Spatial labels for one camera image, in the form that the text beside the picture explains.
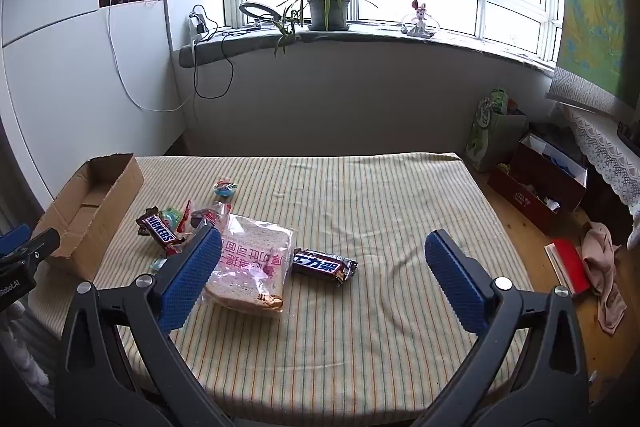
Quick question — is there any pink white figurine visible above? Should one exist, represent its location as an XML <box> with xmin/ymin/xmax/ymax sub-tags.
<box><xmin>402</xmin><ymin>0</ymin><xmax>444</xmax><ymax>39</ymax></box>

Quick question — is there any black ring light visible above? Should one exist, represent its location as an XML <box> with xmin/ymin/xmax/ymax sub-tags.
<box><xmin>238</xmin><ymin>0</ymin><xmax>282</xmax><ymax>30</ymax></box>

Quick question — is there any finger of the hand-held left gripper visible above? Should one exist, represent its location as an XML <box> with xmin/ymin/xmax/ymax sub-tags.
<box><xmin>0</xmin><ymin>228</ymin><xmax>62</xmax><ymax>277</ymax></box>
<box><xmin>0</xmin><ymin>226</ymin><xmax>32</xmax><ymax>259</ymax></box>

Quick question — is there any white lace tablecloth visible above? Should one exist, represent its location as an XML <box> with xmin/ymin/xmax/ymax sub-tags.
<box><xmin>561</xmin><ymin>103</ymin><xmax>640</xmax><ymax>251</ymax></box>

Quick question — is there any green gift bag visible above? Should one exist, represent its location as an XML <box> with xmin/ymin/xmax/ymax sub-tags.
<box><xmin>465</xmin><ymin>88</ymin><xmax>529</xmax><ymax>173</ymax></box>

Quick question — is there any sliced bread bag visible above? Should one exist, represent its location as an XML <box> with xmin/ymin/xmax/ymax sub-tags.
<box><xmin>202</xmin><ymin>213</ymin><xmax>296</xmax><ymax>312</ymax></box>

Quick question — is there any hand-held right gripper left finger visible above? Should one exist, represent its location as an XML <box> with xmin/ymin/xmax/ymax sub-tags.
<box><xmin>54</xmin><ymin>225</ymin><xmax>241</xmax><ymax>427</ymax></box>

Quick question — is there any white cabinet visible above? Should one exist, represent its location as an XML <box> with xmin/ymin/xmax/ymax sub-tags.
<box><xmin>0</xmin><ymin>0</ymin><xmax>190</xmax><ymax>208</ymax></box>

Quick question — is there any brown cardboard box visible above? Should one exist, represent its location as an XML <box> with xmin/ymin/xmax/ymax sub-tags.
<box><xmin>30</xmin><ymin>153</ymin><xmax>145</xmax><ymax>282</ymax></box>

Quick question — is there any black cable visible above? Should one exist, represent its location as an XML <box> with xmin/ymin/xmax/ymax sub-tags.
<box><xmin>192</xmin><ymin>28</ymin><xmax>262</xmax><ymax>100</ymax></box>

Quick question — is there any wall map poster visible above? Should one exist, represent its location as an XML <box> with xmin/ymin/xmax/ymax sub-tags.
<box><xmin>545</xmin><ymin>0</ymin><xmax>640</xmax><ymax>118</ymax></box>

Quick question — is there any grey window sill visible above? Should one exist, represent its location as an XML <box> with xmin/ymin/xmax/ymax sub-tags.
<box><xmin>177</xmin><ymin>23</ymin><xmax>558</xmax><ymax>80</ymax></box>

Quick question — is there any potted spider plant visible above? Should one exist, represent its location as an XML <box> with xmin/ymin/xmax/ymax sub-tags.
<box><xmin>272</xmin><ymin>0</ymin><xmax>379</xmax><ymax>56</ymax></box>

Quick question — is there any small blue jelly packet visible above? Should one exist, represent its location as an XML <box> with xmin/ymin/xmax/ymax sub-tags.
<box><xmin>212</xmin><ymin>179</ymin><xmax>239</xmax><ymax>201</ymax></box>

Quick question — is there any red booklet on floor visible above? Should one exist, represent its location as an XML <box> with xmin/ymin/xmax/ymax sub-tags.
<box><xmin>544</xmin><ymin>237</ymin><xmax>594</xmax><ymax>296</ymax></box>

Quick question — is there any white charger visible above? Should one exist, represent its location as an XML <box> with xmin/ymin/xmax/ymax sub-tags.
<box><xmin>188</xmin><ymin>4</ymin><xmax>219</xmax><ymax>44</ymax></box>

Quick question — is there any clear red-edged dates packet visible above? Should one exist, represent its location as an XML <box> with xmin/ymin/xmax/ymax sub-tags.
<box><xmin>171</xmin><ymin>199</ymin><xmax>201</xmax><ymax>256</ymax></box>
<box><xmin>191</xmin><ymin>203</ymin><xmax>232</xmax><ymax>234</ymax></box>

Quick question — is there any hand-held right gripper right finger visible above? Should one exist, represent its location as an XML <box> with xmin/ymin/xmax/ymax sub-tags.
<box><xmin>415</xmin><ymin>229</ymin><xmax>591</xmax><ymax>427</ymax></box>

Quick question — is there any beige cloth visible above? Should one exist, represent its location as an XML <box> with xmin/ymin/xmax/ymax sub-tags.
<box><xmin>579</xmin><ymin>221</ymin><xmax>629</xmax><ymax>336</ymax></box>

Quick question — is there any white cable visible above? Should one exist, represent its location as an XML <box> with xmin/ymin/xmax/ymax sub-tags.
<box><xmin>106</xmin><ymin>0</ymin><xmax>199</xmax><ymax>112</ymax></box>

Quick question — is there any red cardboard box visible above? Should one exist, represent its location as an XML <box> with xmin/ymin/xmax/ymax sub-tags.
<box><xmin>487</xmin><ymin>133</ymin><xmax>589</xmax><ymax>236</ymax></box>

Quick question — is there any brown chocolate bar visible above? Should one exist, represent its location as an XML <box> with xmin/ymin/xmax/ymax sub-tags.
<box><xmin>291</xmin><ymin>248</ymin><xmax>359</xmax><ymax>287</ymax></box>
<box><xmin>136</xmin><ymin>205</ymin><xmax>187</xmax><ymax>254</ymax></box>

